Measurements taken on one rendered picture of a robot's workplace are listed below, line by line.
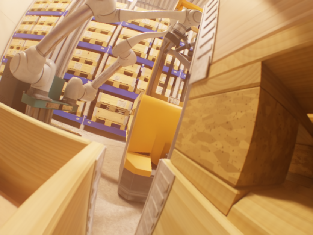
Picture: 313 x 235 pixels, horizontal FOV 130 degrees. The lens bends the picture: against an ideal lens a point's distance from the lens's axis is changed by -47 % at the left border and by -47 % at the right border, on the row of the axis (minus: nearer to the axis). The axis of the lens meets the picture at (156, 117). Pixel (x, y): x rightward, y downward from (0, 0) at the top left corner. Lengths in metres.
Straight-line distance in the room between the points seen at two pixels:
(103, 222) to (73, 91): 1.12
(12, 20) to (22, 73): 5.30
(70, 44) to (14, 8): 4.82
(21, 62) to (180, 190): 0.85
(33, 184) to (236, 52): 0.34
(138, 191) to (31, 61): 1.11
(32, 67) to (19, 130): 0.65
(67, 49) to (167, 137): 1.29
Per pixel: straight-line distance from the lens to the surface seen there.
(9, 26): 6.05
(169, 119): 1.22
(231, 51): 0.16
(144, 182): 1.07
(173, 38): 1.03
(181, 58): 1.16
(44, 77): 1.00
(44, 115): 1.47
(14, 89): 1.30
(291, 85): 0.16
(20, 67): 0.86
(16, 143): 0.26
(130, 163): 1.04
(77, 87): 1.41
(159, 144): 1.18
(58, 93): 1.42
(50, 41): 0.87
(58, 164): 0.22
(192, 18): 0.87
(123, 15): 1.01
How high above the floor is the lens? 0.67
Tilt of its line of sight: 2 degrees up
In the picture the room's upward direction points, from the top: 17 degrees clockwise
